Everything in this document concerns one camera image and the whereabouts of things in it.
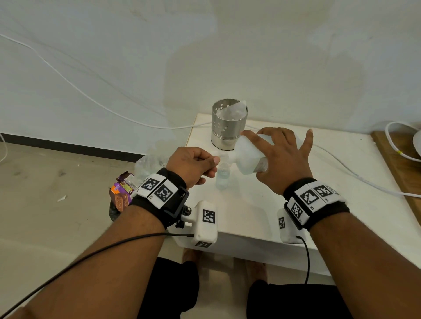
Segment perforated metal cup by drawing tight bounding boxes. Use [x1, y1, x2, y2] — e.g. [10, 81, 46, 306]
[211, 99, 249, 151]

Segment person's foot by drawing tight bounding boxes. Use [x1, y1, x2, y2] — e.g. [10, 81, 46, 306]
[246, 259, 268, 284]
[182, 248, 202, 264]

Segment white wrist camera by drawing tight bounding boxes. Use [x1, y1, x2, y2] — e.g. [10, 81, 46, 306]
[277, 207, 306, 245]
[173, 200, 218, 249]

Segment person's right foot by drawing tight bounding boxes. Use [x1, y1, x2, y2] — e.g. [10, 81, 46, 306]
[246, 259, 268, 284]

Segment black right camera cable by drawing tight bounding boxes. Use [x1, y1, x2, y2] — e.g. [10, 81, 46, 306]
[296, 235, 310, 285]

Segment white power cable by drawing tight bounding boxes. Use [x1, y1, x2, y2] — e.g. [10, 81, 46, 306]
[0, 32, 421, 199]

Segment white round lamp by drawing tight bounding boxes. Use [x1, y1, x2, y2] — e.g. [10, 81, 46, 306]
[412, 128, 421, 158]

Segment small clear bottle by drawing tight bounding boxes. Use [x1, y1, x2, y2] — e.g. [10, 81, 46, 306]
[215, 163, 231, 191]

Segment white paper in cup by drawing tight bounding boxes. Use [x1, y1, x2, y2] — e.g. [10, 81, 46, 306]
[217, 100, 248, 121]

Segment black left wristband with markers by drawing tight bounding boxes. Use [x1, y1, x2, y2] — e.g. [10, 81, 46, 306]
[129, 167, 190, 230]

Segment black trash bag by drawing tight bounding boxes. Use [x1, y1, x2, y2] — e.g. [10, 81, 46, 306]
[108, 201, 121, 222]

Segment black wristband with markers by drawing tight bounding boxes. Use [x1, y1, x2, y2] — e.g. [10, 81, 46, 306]
[129, 167, 190, 230]
[283, 177, 350, 231]

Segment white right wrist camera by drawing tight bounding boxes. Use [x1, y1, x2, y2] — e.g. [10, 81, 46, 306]
[277, 207, 306, 245]

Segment person's black shorts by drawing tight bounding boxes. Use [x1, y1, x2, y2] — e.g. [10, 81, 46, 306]
[137, 257, 353, 319]

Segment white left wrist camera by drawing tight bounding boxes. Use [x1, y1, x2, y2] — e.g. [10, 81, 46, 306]
[173, 200, 218, 249]

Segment large translucent bottle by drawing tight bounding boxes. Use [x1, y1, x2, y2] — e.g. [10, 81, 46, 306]
[228, 135, 275, 175]

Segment person's left foot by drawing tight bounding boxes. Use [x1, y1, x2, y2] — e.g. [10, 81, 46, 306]
[182, 248, 202, 264]

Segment person's right hand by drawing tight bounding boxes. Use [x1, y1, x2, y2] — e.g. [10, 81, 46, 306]
[241, 127, 314, 196]

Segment clear plastic bag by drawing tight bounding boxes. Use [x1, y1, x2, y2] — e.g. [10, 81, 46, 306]
[134, 146, 170, 186]

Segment person's left forearm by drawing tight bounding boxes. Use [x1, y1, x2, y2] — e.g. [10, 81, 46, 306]
[6, 205, 166, 319]

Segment black right wristband with markers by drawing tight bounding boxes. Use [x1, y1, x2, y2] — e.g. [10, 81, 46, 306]
[283, 177, 350, 231]

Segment wooden board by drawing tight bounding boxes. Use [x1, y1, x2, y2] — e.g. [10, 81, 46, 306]
[371, 131, 421, 227]

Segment person's right forearm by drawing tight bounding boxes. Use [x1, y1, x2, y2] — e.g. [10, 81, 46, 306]
[310, 212, 421, 319]

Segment person's left hand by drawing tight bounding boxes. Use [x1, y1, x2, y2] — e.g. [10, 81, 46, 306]
[166, 146, 221, 190]

